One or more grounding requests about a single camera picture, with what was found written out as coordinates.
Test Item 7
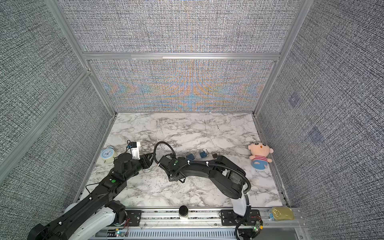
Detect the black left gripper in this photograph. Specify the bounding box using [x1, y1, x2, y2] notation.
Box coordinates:
[125, 151, 157, 182]

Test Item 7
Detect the blue padlock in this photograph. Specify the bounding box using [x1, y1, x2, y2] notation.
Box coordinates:
[186, 153, 195, 160]
[200, 150, 208, 159]

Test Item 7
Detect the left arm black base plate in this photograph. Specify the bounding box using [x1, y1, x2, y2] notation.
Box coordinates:
[121, 210, 143, 227]

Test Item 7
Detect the black knob on rail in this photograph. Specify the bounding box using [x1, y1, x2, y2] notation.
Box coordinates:
[179, 205, 189, 219]

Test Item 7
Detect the pink plush doll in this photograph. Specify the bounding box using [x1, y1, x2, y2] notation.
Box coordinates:
[248, 142, 274, 171]

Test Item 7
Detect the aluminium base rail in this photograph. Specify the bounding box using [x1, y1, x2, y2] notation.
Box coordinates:
[53, 206, 307, 240]

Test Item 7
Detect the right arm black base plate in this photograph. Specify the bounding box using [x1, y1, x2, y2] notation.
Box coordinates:
[219, 209, 263, 226]

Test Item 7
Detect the gold sardine tin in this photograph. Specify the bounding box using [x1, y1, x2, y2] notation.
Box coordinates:
[269, 207, 295, 221]

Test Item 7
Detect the black corrugated cable conduit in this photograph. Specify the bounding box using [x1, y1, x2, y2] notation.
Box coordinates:
[152, 141, 252, 217]

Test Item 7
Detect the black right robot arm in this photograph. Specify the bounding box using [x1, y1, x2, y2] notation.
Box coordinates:
[156, 155, 251, 217]

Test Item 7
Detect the small blue alarm clock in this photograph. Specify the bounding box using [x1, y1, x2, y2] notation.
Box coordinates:
[100, 147, 118, 164]

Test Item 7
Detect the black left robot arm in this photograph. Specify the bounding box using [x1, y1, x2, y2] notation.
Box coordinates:
[27, 153, 154, 240]

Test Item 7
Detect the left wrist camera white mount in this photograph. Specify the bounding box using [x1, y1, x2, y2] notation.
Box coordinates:
[127, 140, 141, 160]

